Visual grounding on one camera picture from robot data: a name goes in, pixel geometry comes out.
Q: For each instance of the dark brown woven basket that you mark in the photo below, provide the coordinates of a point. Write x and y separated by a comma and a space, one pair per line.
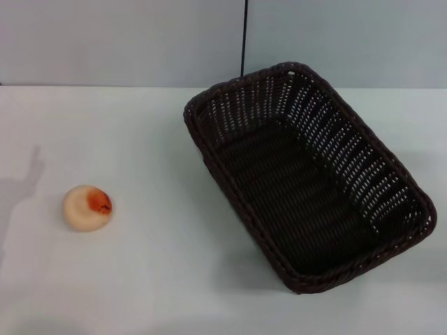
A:
286, 195

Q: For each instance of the cream and orange peach toy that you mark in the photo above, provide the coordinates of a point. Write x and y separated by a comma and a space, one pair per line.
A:
85, 209

